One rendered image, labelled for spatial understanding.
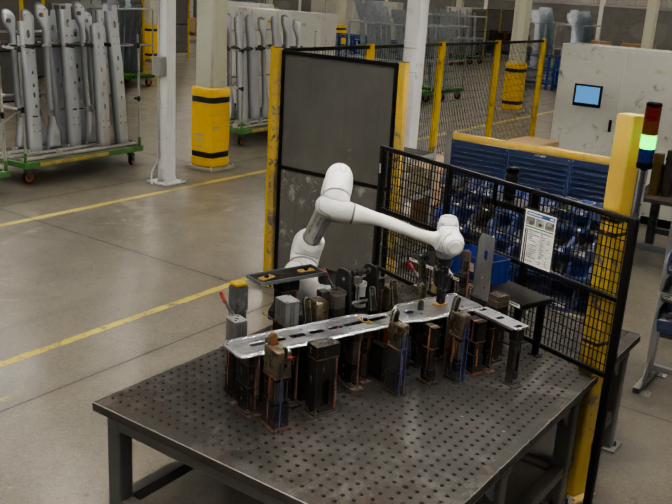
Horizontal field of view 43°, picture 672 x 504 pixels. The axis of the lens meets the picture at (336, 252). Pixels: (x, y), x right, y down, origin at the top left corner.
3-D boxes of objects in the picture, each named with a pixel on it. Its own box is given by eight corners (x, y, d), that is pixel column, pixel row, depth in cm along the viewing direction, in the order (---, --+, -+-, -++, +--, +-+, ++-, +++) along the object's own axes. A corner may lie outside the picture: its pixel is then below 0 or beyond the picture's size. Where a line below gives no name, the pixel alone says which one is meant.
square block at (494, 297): (491, 363, 433) (499, 297, 422) (480, 357, 439) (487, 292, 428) (502, 360, 437) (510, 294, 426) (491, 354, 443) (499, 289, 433)
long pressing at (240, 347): (244, 362, 349) (244, 359, 348) (218, 343, 366) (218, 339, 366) (486, 308, 426) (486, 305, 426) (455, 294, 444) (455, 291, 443)
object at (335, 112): (399, 321, 671) (421, 62, 612) (389, 325, 660) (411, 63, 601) (268, 280, 744) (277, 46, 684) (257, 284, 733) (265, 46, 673)
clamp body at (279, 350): (273, 436, 350) (277, 356, 340) (255, 421, 362) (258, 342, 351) (295, 430, 356) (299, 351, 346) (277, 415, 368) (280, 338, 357)
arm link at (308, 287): (291, 305, 460) (275, 282, 444) (296, 277, 470) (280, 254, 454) (319, 302, 454) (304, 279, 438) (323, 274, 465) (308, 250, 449)
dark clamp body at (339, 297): (330, 372, 412) (335, 298, 400) (315, 362, 422) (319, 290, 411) (348, 368, 418) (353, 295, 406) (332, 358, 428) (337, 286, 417)
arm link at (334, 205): (353, 214, 400) (356, 192, 408) (316, 206, 398) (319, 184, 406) (348, 230, 410) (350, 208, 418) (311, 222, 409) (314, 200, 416)
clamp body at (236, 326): (231, 399, 379) (233, 324, 368) (219, 389, 388) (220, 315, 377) (250, 394, 384) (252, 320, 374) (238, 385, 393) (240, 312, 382)
